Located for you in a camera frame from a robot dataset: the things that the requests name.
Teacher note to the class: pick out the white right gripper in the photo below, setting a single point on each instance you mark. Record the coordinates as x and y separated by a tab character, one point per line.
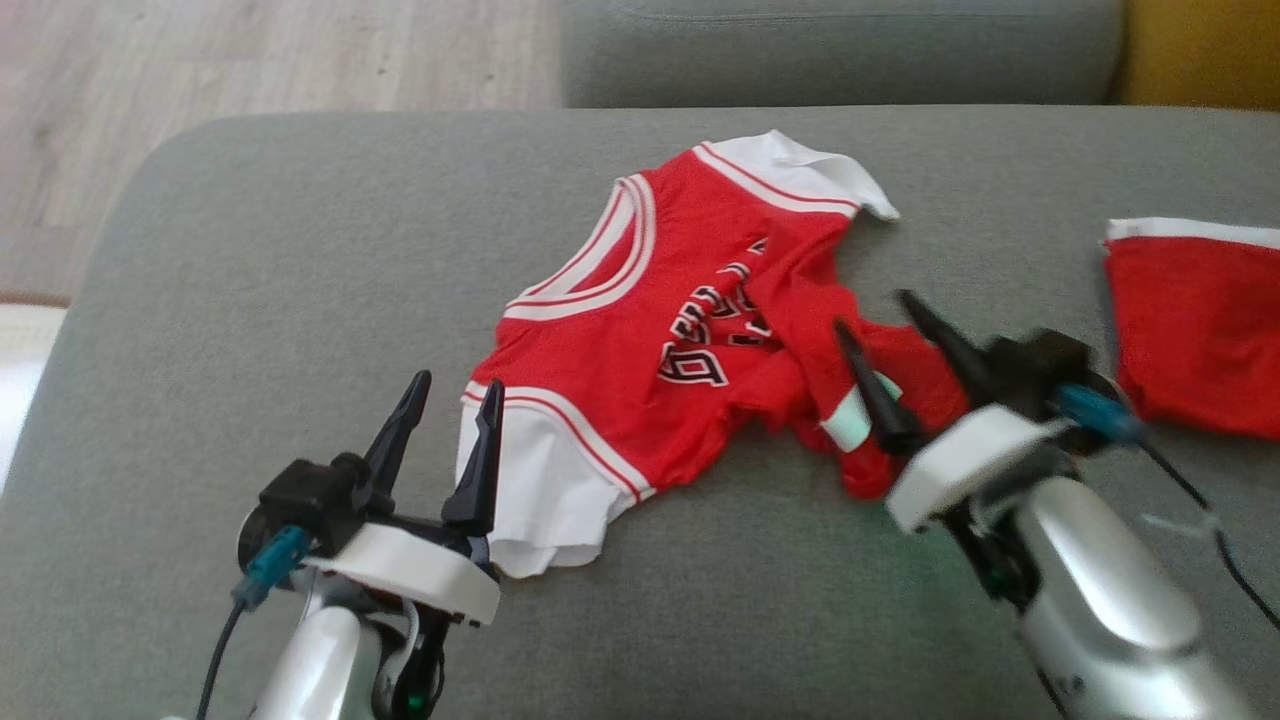
965	460

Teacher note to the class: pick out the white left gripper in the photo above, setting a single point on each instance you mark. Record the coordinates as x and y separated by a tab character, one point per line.
420	570

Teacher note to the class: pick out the red jersey with white sleeves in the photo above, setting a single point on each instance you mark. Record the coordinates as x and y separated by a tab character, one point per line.
640	330

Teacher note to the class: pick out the red shorts with white waistband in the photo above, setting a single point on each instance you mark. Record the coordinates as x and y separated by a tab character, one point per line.
1200	330

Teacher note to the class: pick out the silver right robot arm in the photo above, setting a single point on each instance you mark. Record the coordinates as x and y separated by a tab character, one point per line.
1110	600

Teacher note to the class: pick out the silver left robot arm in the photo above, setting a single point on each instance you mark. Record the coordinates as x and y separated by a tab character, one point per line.
320	665

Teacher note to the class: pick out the grey sofa seat cushion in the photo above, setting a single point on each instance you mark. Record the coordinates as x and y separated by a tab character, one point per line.
300	250

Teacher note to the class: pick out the grey sofa backrest cushion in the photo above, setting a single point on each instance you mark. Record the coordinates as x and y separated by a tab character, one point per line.
840	55

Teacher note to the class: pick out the white floor rug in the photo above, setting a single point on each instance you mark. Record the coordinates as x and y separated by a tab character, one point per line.
20	380

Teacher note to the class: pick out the yellow sofa backrest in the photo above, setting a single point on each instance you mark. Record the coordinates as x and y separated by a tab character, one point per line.
1200	50

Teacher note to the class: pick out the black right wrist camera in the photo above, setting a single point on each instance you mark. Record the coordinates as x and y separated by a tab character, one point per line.
1040	365

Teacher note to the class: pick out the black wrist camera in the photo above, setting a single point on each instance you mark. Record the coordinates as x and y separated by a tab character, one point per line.
300	495
1040	365

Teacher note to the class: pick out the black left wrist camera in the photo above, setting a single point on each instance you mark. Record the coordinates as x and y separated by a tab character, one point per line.
300	495

